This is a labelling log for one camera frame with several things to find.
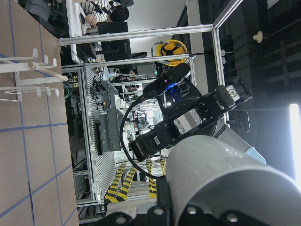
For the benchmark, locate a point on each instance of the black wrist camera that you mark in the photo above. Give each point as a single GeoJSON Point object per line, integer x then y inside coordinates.
{"type": "Point", "coordinates": [168, 80]}

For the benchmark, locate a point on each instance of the yellow hard hat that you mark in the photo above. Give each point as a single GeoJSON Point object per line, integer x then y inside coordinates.
{"type": "Point", "coordinates": [171, 48]}

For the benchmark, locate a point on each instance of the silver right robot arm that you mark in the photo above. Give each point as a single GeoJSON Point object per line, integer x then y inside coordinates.
{"type": "Point", "coordinates": [222, 132]}

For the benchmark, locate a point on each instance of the white wire cup rack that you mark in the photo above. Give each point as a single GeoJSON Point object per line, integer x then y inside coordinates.
{"type": "Point", "coordinates": [30, 76]}

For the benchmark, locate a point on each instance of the black computer monitor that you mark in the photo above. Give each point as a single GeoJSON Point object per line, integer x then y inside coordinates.
{"type": "Point", "coordinates": [114, 50]}

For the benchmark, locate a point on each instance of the grey plastic cup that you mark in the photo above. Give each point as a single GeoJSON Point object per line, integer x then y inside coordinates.
{"type": "Point", "coordinates": [216, 177]}

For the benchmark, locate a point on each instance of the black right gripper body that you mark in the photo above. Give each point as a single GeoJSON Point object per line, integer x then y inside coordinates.
{"type": "Point", "coordinates": [188, 115]}

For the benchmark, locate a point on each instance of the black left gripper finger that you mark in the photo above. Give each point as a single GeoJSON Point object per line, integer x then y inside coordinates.
{"type": "Point", "coordinates": [164, 201]}

